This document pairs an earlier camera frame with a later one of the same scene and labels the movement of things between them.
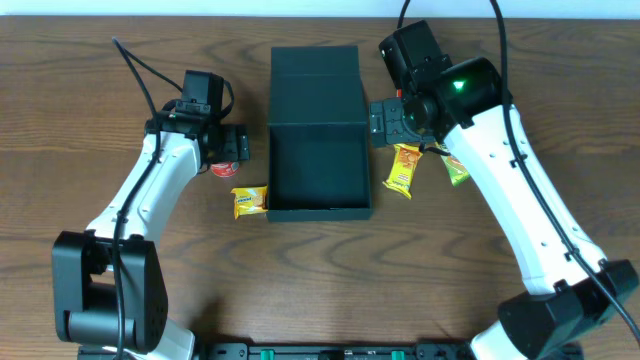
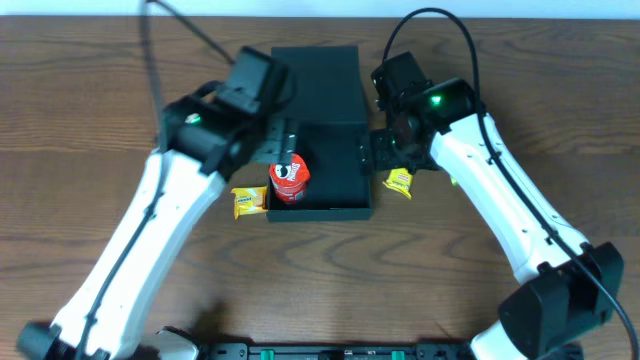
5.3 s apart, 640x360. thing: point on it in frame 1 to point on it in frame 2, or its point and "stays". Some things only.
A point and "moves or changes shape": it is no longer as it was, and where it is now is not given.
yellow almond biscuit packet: [249, 200] stays
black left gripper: [236, 144] to [275, 141]
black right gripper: [382, 123] to [368, 150]
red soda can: [224, 169] moves or changes shape
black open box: [318, 167] stays
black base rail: [331, 351] stays
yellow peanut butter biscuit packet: [402, 168] stays
